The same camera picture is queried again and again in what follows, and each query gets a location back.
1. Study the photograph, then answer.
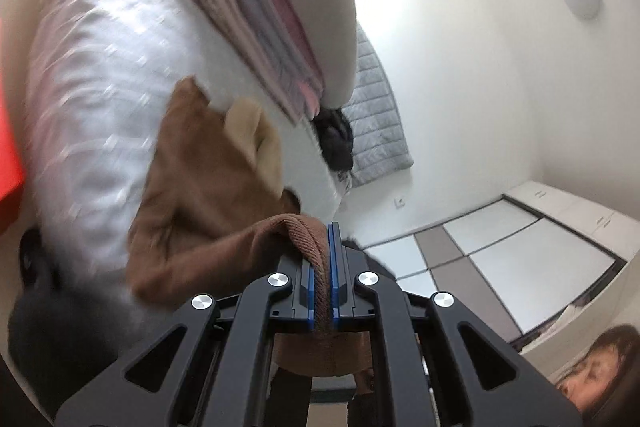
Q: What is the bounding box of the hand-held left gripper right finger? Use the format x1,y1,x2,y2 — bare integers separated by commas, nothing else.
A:
330,223,583,427

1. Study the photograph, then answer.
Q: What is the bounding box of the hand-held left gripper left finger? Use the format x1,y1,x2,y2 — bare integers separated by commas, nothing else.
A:
55,223,331,427

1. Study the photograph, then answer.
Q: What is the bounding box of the brown jacket with fleece collar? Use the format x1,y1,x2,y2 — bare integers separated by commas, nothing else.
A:
125,77,376,378

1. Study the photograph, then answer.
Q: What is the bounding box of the black puffer jacket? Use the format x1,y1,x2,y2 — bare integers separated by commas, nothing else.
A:
312,107,354,172

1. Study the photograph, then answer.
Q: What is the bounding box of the grey padded headboard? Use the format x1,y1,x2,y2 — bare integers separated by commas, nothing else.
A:
342,29,416,185

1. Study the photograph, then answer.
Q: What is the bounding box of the white and taupe wardrobe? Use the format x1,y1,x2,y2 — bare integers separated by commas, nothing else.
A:
365,181,640,350

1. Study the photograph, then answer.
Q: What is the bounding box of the pink folded blanket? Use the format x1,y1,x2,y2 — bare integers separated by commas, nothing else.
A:
295,77,322,118

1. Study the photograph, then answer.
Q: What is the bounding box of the person's head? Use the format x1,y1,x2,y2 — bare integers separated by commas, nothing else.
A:
554,324,640,427

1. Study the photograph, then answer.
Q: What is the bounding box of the large grey pillow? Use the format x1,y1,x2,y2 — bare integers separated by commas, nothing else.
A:
240,0,361,105

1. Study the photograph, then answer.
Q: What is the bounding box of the maroon folded blanket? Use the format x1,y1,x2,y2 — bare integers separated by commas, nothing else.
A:
235,0,323,108

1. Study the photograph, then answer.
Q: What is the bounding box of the bed with grey bedspread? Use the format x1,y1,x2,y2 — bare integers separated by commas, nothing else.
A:
22,0,351,308

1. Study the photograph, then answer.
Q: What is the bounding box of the beige folded blanket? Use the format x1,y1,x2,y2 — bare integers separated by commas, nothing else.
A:
177,0,301,125

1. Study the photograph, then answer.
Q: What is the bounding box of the red box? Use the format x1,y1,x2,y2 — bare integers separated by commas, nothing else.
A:
0,17,27,208

